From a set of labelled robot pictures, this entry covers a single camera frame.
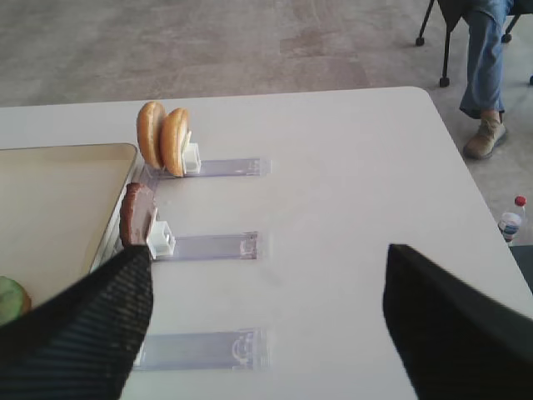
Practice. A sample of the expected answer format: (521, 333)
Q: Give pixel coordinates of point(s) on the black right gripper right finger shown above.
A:
(454, 341)

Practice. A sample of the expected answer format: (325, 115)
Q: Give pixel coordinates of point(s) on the seated person leg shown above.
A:
(482, 98)

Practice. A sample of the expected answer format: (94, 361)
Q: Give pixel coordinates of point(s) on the bun half nearer tray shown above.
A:
(149, 127)

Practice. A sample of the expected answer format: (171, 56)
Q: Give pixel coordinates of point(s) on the lettuce leaf on tray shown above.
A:
(13, 300)

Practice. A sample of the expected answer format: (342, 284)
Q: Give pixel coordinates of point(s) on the cream metal tray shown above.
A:
(59, 207)

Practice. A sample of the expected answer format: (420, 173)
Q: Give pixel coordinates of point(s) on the bun half outer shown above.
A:
(173, 138)

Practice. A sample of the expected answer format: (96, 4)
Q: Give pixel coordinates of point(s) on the clear pusher track patty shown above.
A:
(164, 246)

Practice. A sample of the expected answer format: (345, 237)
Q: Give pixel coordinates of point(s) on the meat patty outer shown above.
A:
(137, 208)

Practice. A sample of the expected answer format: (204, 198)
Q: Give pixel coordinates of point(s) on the clear pusher track lettuce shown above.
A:
(244, 349)

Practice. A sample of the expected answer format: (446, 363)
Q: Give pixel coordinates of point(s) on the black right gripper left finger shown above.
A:
(82, 343)

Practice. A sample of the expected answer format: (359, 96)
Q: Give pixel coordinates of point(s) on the bottom bun on tray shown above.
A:
(28, 302)

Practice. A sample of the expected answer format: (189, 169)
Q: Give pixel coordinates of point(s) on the plastic water bottle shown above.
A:
(513, 220)

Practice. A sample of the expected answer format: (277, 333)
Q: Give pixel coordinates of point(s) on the clear pusher track bun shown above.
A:
(194, 167)

